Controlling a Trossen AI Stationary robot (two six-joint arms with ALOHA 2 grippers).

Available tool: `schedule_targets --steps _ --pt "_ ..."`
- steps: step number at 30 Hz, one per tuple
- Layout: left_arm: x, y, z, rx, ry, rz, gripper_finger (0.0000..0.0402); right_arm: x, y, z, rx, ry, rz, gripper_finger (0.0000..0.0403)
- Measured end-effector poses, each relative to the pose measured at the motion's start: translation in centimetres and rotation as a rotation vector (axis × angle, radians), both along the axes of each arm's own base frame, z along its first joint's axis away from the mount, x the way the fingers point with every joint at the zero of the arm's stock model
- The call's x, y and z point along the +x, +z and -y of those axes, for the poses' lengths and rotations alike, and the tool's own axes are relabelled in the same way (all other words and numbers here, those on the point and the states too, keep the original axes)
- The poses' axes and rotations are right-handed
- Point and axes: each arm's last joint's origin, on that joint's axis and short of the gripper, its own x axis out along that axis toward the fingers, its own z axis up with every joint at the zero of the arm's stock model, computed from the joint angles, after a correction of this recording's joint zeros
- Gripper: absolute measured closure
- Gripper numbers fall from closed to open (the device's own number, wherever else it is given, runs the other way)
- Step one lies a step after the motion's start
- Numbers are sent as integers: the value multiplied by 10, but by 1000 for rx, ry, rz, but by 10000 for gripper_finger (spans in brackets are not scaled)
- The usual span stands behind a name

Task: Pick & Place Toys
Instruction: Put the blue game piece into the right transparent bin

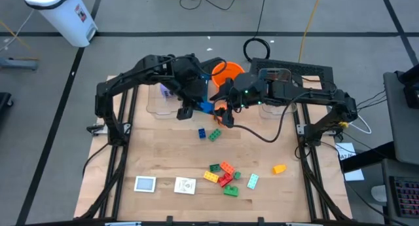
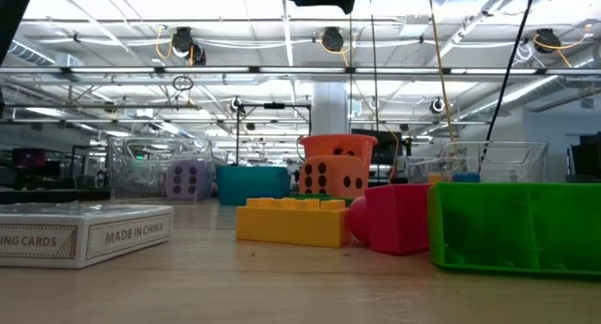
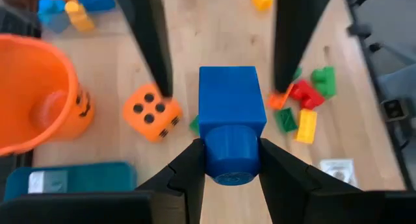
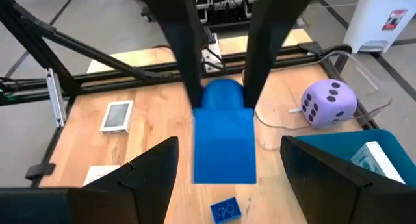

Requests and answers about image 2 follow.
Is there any purple foam die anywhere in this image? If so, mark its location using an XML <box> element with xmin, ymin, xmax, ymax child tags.
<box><xmin>164</xmin><ymin>159</ymin><xmax>211</xmax><ymax>203</ymax></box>

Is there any large black ceiling reel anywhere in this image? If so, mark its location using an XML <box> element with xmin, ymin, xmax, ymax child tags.
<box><xmin>320</xmin><ymin>26</ymin><xmax>346</xmax><ymax>54</ymax></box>
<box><xmin>533</xmin><ymin>28</ymin><xmax>563</xmax><ymax>56</ymax></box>
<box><xmin>170</xmin><ymin>26</ymin><xmax>208</xmax><ymax>68</ymax></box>

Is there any white building column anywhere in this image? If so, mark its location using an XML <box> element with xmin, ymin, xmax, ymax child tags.
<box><xmin>311</xmin><ymin>82</ymin><xmax>351</xmax><ymax>137</ymax></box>

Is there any orange pumpkin bucket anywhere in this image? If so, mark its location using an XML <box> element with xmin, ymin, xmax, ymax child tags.
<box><xmin>299</xmin><ymin>133</ymin><xmax>378</xmax><ymax>171</ymax></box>

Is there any black flat monitor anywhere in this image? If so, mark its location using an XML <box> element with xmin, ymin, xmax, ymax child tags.
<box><xmin>350</xmin><ymin>128</ymin><xmax>406</xmax><ymax>166</ymax></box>

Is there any orange foam die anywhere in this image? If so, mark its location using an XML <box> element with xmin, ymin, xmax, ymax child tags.
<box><xmin>298</xmin><ymin>154</ymin><xmax>371</xmax><ymax>200</ymax></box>

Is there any teal rectangular bin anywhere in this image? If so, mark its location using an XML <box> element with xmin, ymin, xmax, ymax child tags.
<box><xmin>215</xmin><ymin>165</ymin><xmax>292</xmax><ymax>208</ymax></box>

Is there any clear plastic bin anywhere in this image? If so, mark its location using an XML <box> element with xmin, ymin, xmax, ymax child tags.
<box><xmin>404</xmin><ymin>140</ymin><xmax>549</xmax><ymax>185</ymax></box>
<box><xmin>106</xmin><ymin>136</ymin><xmax>216</xmax><ymax>202</ymax></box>

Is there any pink plastic cup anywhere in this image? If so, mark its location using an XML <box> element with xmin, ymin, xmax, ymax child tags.
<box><xmin>346</xmin><ymin>183</ymin><xmax>434</xmax><ymax>256</ymax></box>

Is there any long yellow brick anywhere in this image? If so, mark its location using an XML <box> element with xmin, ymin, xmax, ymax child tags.
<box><xmin>235</xmin><ymin>197</ymin><xmax>353</xmax><ymax>250</ymax></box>

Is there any dark red-screen monitor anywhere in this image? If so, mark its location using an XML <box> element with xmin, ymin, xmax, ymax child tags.
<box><xmin>10</xmin><ymin>147</ymin><xmax>48</xmax><ymax>171</ymax></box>

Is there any large bright green block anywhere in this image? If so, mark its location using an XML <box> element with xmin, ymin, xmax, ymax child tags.
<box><xmin>426</xmin><ymin>181</ymin><xmax>601</xmax><ymax>277</ymax></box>

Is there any white brown-print card deck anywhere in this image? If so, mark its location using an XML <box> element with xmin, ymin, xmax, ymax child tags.
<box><xmin>0</xmin><ymin>200</ymin><xmax>175</xmax><ymax>270</ymax></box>

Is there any black camera stand frame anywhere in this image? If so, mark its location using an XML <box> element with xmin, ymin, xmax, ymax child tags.
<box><xmin>234</xmin><ymin>102</ymin><xmax>313</xmax><ymax>168</ymax></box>

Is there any silver ventilation duct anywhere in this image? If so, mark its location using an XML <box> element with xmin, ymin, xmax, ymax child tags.
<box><xmin>495</xmin><ymin>74</ymin><xmax>572</xmax><ymax>110</ymax></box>

